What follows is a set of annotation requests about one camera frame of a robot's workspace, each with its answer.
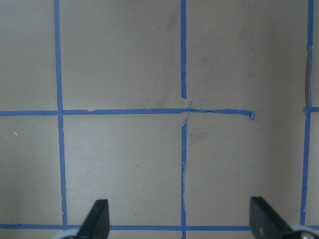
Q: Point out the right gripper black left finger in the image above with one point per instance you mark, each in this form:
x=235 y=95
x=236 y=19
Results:
x=97 y=223

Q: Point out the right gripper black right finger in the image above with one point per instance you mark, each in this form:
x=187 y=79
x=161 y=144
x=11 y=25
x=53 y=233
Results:
x=265 y=222

